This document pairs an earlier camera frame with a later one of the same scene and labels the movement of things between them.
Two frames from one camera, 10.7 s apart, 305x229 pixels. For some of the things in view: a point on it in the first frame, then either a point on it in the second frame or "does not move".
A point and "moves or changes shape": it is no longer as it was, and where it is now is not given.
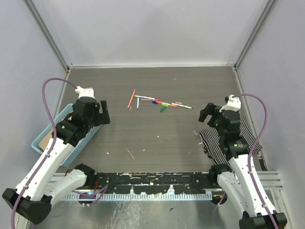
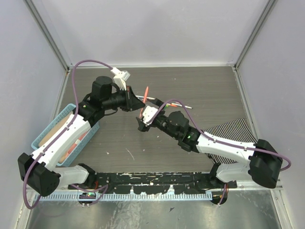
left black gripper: [103, 118] → [132, 102]
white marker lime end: [138, 96] does not move
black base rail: [156, 182] does not move
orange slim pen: [131, 98] moves or changes shape
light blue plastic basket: [78, 148] does not move
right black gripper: [208, 109] → [142, 126]
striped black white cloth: [214, 148] does not move
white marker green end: [182, 105] does not move
